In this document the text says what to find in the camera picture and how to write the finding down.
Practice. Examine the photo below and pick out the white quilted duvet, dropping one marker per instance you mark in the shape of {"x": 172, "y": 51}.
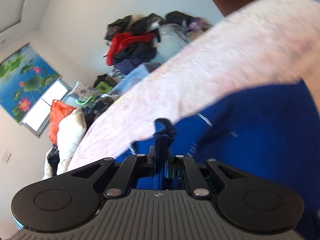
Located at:
{"x": 71, "y": 131}

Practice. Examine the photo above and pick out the lotus print window blind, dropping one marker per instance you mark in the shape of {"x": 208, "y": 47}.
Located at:
{"x": 25, "y": 77}

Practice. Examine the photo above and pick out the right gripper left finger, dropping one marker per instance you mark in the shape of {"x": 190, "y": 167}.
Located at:
{"x": 132, "y": 169}

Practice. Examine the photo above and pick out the black patterned garment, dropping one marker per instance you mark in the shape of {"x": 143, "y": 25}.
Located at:
{"x": 53, "y": 159}

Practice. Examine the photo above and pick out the pile of clothes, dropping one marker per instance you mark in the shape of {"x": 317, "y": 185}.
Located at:
{"x": 137, "y": 39}

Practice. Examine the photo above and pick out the light blue knit blanket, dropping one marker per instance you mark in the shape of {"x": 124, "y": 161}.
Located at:
{"x": 134, "y": 77}

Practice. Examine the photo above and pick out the green plastic stool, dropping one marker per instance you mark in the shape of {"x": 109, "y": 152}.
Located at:
{"x": 105, "y": 83}

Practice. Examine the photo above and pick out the orange plastic bag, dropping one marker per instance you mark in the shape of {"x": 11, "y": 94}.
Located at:
{"x": 58, "y": 111}

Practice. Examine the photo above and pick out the blue v-neck sweater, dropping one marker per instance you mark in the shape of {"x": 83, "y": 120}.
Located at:
{"x": 269, "y": 131}

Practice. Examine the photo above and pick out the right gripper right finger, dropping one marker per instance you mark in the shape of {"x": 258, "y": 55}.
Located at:
{"x": 181, "y": 173}

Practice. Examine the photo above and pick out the pink bedspread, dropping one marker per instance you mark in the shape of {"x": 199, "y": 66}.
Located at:
{"x": 266, "y": 42}

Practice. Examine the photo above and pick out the floral pillow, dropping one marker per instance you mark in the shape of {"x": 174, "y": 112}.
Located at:
{"x": 83, "y": 92}

